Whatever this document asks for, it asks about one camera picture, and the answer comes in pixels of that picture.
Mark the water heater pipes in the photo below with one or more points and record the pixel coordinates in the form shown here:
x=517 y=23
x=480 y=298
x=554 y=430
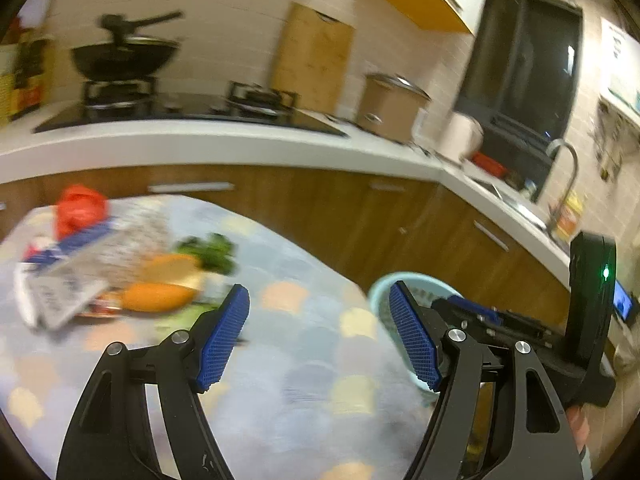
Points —
x=612 y=135

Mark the white water heater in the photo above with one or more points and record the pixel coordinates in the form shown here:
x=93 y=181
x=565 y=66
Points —
x=620 y=65

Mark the small red basket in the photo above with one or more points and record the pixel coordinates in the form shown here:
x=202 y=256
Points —
x=487 y=164

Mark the steel faucet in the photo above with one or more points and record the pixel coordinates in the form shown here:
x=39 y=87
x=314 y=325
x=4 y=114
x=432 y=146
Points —
x=572 y=170

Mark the red plastic bag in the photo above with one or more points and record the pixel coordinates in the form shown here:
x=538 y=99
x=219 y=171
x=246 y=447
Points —
x=80 y=210

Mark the black wok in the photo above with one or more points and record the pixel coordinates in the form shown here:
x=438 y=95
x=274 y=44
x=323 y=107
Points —
x=125 y=62

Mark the blue white carton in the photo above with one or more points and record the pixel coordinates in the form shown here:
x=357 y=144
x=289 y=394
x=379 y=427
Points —
x=75 y=246

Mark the orange fruit peel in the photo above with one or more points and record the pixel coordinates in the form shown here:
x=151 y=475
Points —
x=155 y=296

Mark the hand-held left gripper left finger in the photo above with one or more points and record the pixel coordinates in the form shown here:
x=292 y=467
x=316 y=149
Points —
x=222 y=340

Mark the grey printed packet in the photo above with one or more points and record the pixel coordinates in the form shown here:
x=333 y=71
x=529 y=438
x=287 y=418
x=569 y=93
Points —
x=75 y=287

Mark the light blue plastic basket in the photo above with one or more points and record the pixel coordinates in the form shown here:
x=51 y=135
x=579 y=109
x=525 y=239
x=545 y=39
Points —
x=382 y=294

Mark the scallop patterned tablecloth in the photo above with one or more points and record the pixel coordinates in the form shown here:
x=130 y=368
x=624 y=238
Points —
x=300 y=360

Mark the white plug-in device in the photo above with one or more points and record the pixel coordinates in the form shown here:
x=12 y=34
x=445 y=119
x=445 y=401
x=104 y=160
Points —
x=421 y=125

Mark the steel sink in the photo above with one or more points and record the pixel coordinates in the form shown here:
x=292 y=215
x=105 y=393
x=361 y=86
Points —
x=510 y=200

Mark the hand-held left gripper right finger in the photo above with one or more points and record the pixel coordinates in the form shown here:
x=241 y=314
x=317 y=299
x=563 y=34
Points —
x=412 y=332

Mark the dark window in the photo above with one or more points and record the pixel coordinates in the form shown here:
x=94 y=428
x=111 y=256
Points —
x=520 y=70

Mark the yellow dish soap bottle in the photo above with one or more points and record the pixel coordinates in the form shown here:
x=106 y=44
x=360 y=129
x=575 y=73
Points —
x=570 y=217

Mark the black burner grate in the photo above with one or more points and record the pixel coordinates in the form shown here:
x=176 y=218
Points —
x=117 y=92
x=262 y=96

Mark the brown rice cooker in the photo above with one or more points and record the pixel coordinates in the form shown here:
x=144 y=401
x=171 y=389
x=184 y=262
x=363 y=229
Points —
x=387 y=110

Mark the white electric kettle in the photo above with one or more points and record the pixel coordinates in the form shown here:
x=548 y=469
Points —
x=462 y=135

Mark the person's right hand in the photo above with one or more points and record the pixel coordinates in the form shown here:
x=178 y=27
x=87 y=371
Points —
x=580 y=430

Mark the green vegetable scrap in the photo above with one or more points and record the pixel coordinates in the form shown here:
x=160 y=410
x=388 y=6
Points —
x=210 y=252

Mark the black glass gas hob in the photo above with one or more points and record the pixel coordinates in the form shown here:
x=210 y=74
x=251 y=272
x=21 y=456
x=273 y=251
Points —
x=200 y=115

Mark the wok lid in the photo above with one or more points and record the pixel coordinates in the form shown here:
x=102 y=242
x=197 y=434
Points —
x=125 y=25

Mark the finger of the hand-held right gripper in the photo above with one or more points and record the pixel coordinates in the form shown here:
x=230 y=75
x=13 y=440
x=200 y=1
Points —
x=485 y=313
x=447 y=306

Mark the yellow plastic holder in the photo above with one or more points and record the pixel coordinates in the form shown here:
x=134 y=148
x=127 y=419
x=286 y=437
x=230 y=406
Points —
x=5 y=90

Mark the wooden cutting board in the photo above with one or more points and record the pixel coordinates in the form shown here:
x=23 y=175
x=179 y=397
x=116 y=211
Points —
x=312 y=60

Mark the wooden base cabinets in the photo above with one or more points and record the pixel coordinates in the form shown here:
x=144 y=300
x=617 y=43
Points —
x=300 y=210

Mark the pale orange peel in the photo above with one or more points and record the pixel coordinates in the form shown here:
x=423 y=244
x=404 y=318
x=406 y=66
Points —
x=170 y=266

